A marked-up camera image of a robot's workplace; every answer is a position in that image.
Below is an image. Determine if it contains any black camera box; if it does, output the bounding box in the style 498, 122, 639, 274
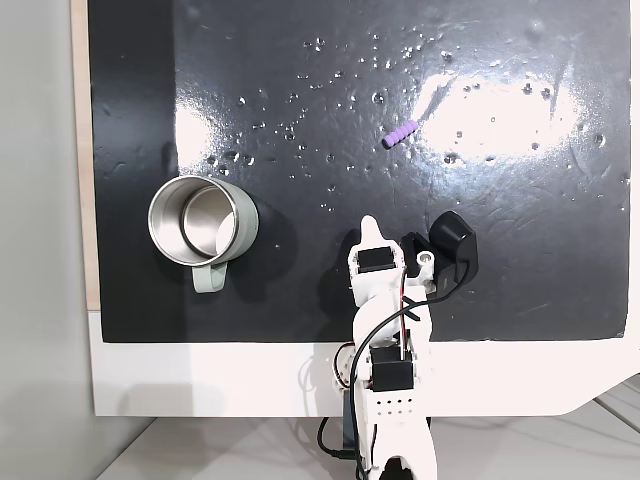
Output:
428, 210, 480, 301

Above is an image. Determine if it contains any purple ribbed pen grip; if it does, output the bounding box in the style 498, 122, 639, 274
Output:
381, 119, 419, 150

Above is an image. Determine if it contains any black power cable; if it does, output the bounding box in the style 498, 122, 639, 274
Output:
316, 414, 362, 464

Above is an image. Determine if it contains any black camera cable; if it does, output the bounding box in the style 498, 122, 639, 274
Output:
348, 259, 471, 471

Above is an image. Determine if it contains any black rubber mat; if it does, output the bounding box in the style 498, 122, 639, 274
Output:
87, 0, 630, 345

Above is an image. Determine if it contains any grey-green steel mug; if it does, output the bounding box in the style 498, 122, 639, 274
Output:
147, 174, 260, 295

